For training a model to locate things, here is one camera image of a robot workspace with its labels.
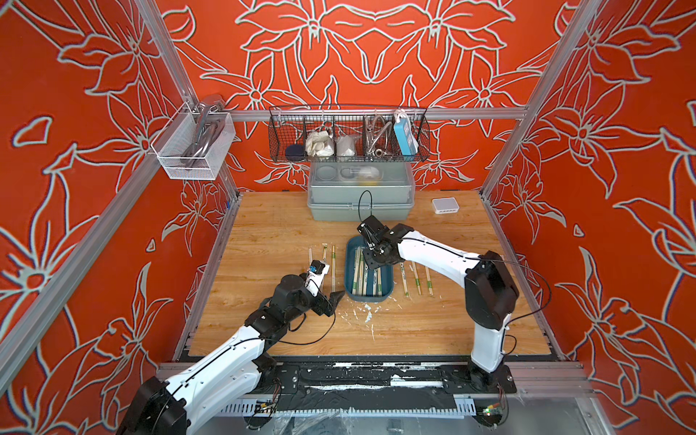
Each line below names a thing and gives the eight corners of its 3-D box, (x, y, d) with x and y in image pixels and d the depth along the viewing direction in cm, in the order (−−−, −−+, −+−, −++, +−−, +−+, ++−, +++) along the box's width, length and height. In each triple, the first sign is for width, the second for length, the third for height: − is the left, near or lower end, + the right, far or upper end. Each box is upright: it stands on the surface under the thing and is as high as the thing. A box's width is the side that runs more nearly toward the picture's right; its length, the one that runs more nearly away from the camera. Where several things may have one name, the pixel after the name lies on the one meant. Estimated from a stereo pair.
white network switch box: (435, 214, 114) (437, 210, 112) (431, 201, 119) (433, 197, 117) (458, 214, 114) (460, 210, 112) (453, 200, 119) (455, 197, 117)
